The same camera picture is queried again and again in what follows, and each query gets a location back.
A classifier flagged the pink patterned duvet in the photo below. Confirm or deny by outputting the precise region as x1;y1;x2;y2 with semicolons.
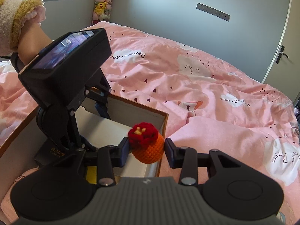
0;21;300;225

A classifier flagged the black box gold lettering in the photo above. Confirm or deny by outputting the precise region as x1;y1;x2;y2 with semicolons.
34;139;80;168

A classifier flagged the person left hand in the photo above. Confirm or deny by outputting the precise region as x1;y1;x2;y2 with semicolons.
17;19;52;65

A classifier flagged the grey wall switch strip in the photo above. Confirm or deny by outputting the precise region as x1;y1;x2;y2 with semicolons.
196;3;230;21

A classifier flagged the red orange crochet fruit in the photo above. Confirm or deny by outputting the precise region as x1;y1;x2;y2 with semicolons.
128;122;165;164

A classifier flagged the orange white cardboard box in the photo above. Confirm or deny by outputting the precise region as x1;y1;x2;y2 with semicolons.
1;94;168;186

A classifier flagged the cream door with handle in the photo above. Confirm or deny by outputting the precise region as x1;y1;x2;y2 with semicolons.
262;0;300;102

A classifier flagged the fluffy cream yellow sleeve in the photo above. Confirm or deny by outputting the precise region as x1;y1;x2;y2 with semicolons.
1;0;46;56

